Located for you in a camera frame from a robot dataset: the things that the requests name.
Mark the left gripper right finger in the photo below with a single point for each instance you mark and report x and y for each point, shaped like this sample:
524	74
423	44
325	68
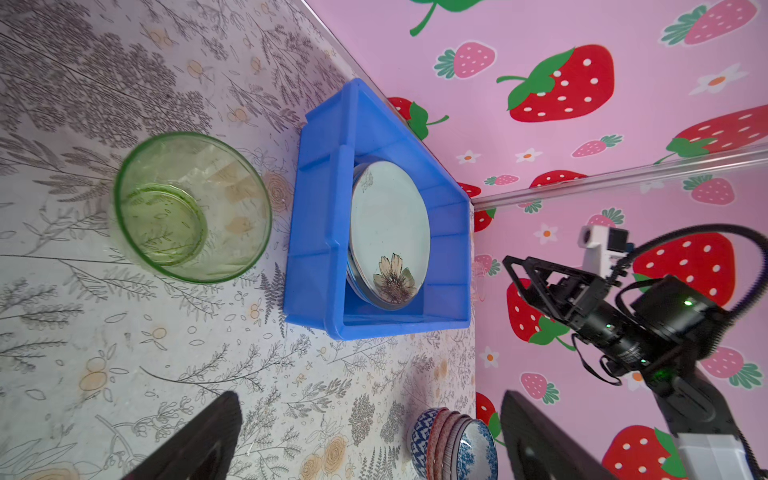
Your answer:
538	449

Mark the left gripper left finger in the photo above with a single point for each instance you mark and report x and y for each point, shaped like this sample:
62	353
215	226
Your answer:
203	449

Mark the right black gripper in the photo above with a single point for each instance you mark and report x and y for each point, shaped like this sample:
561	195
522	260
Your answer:
651	324

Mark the green flower plate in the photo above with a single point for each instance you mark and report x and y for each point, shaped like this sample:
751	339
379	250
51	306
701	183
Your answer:
389	236

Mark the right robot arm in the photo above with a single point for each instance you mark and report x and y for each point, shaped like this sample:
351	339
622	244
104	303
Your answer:
709	442

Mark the blue plastic bin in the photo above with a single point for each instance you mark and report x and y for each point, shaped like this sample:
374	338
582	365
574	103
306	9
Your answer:
354	127

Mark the pink glass cup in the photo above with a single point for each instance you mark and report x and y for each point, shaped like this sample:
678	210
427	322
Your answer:
484	266

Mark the blue patterned bowl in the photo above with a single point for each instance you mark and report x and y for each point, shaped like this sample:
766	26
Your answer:
447	444

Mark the green glass cup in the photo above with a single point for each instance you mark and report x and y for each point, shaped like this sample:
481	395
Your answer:
189	207

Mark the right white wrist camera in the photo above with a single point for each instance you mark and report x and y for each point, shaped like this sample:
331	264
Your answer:
603	247

